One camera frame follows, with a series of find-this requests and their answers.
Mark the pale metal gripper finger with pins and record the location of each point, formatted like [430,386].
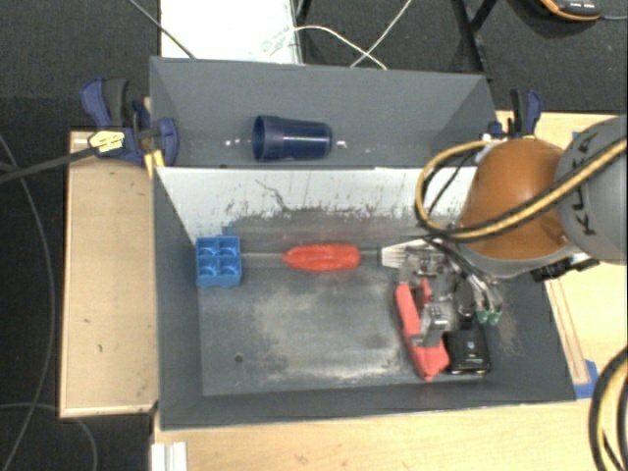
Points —
[435,329]

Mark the red flat block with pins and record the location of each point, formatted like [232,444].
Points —
[411,319]

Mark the small black box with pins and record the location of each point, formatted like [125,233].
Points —
[470,351]

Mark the red toy pepper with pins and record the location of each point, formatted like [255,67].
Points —
[321,258]

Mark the grey metal bin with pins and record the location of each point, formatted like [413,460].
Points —
[304,322]

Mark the dark blue plastic cup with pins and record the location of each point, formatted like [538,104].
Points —
[294,138]

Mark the blue toy building brick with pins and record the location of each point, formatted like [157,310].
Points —
[219,262]

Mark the pale wood board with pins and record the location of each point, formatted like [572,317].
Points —
[108,282]

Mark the black cylinder on white bracket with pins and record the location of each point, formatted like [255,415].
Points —
[554,269]

